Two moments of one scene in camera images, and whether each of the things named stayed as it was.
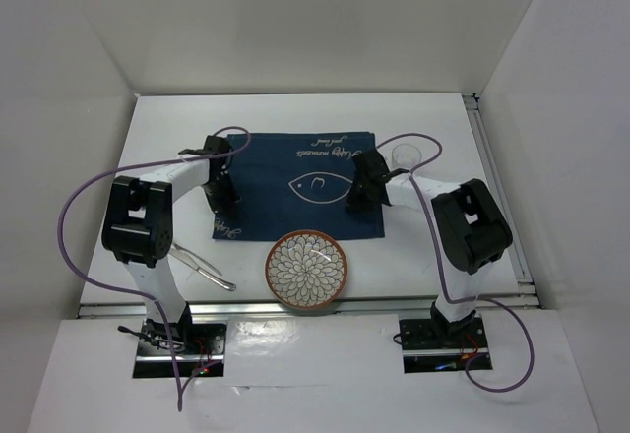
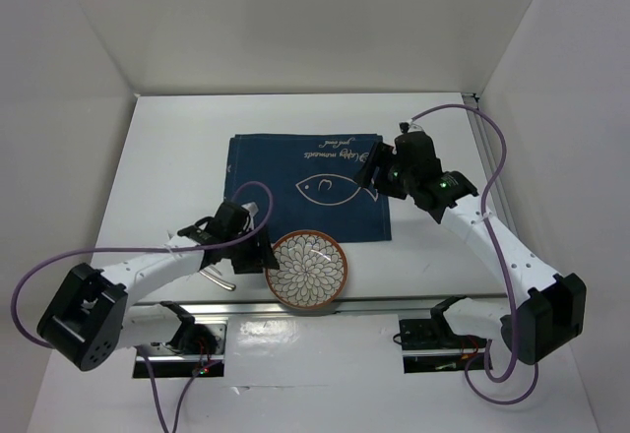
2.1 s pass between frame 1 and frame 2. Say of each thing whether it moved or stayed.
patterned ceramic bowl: stayed
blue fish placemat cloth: stayed
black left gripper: moved
